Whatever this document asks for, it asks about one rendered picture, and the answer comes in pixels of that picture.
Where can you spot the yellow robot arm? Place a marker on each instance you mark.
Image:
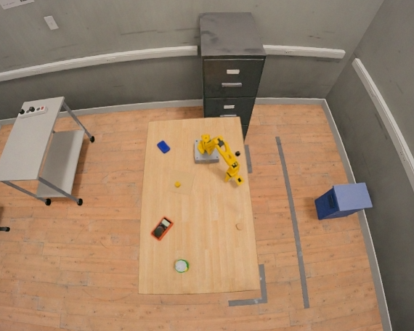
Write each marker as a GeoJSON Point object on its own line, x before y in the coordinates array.
{"type": "Point", "coordinates": [209, 146]}

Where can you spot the tan flat mat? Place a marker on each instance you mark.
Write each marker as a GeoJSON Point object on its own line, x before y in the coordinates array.
{"type": "Point", "coordinates": [184, 178]}

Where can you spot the small blue rounded block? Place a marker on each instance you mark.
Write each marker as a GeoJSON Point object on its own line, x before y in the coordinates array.
{"type": "Point", "coordinates": [162, 145]}

